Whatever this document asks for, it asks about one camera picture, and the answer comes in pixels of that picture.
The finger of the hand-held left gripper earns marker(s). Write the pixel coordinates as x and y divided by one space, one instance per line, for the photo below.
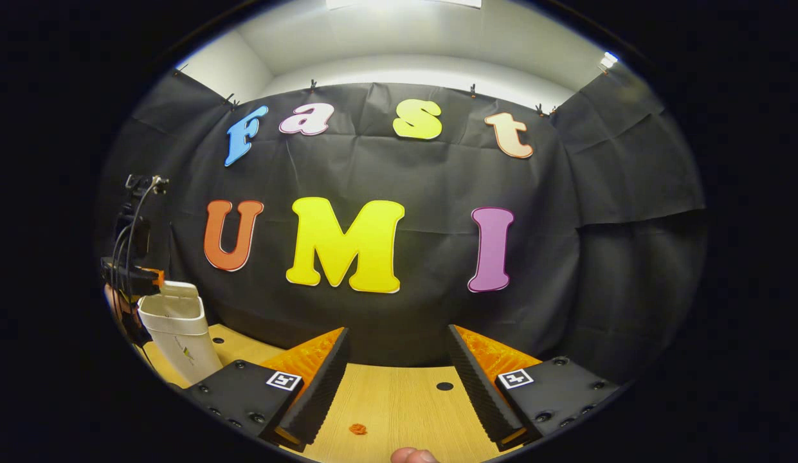
132 276

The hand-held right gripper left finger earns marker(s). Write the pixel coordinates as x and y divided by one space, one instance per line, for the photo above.
315 399

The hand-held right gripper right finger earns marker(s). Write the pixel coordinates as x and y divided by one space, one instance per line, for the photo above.
479 392

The orange paper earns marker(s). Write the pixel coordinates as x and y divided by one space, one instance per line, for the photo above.
357 429

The white desktop garbage bin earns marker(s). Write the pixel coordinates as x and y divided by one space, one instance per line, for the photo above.
180 334

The wooden desktop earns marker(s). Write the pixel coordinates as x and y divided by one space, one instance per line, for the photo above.
398 405

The black backdrop cloth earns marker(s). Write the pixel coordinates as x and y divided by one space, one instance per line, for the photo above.
424 180

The ceiling light panel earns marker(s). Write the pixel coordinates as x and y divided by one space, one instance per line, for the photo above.
405 3

